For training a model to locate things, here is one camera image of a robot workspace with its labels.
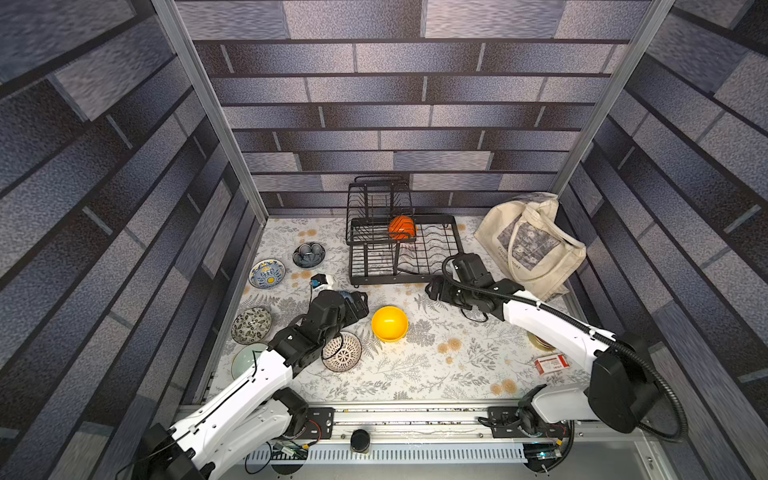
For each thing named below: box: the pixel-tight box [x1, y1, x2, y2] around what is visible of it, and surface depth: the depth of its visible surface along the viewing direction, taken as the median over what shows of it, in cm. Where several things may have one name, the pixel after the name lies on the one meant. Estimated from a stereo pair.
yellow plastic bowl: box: [371, 306, 409, 343], surface depth 91 cm
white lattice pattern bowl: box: [321, 331, 362, 373], surface depth 85 cm
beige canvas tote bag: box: [474, 192, 587, 301], surface depth 99 cm
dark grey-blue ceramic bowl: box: [292, 242, 326, 269], surface depth 106 cm
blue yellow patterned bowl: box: [248, 258, 286, 289], surface depth 102 cm
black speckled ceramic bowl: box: [231, 306, 272, 345], surface depth 91 cm
